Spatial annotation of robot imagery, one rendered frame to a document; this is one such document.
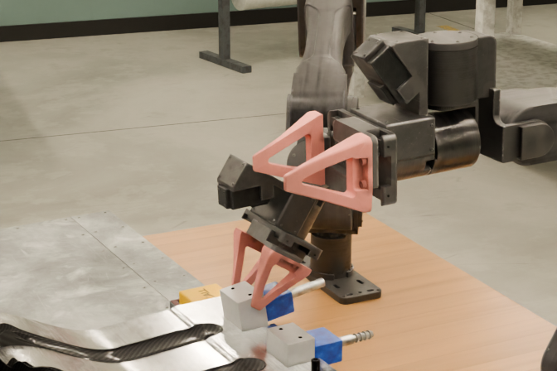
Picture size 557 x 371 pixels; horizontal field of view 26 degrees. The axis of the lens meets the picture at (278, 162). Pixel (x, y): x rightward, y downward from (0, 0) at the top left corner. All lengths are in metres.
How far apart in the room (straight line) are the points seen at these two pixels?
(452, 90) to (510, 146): 0.08
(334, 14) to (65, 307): 0.57
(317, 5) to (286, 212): 0.32
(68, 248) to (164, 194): 2.77
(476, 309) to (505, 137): 0.68
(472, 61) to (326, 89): 0.39
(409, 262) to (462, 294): 0.14
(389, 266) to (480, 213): 2.69
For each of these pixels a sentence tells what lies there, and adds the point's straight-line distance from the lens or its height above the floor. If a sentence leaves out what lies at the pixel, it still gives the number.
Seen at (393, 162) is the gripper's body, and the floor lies 1.20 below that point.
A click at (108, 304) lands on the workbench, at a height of 0.80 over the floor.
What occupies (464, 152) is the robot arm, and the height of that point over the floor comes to 1.19.
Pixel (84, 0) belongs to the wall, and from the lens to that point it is 7.91.
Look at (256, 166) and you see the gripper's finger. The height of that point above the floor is 1.19.
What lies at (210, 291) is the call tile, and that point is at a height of 0.84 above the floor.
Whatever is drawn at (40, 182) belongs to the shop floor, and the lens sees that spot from 4.97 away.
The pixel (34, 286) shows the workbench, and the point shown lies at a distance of 1.86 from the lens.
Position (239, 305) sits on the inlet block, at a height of 0.92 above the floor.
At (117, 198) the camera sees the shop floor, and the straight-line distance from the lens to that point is 4.73.
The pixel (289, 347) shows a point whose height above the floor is 0.91.
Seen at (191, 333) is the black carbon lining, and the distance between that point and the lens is 1.48.
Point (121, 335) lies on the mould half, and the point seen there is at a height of 0.88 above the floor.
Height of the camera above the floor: 1.51
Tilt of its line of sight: 17 degrees down
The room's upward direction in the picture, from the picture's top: straight up
